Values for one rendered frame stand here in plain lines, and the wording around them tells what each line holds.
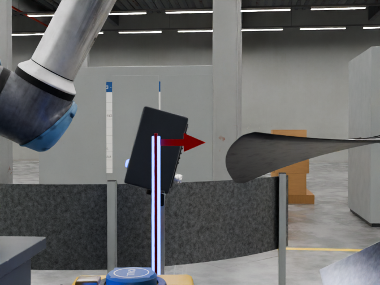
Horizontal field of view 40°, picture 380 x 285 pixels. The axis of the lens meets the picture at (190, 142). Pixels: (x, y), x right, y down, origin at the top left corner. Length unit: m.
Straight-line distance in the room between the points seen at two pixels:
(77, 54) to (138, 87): 5.92
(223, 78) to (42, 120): 4.14
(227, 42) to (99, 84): 2.45
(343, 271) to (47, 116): 0.56
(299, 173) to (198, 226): 6.37
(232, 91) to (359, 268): 4.38
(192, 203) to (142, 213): 0.25
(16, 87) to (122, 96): 5.97
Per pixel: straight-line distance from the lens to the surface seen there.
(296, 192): 8.90
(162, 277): 0.45
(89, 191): 2.48
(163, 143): 0.66
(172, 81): 6.82
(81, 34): 0.97
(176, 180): 1.27
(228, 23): 5.12
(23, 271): 0.95
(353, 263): 0.72
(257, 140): 0.60
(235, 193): 2.68
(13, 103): 0.97
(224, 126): 5.02
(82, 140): 7.05
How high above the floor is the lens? 1.19
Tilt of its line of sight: 1 degrees down
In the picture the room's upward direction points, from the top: straight up
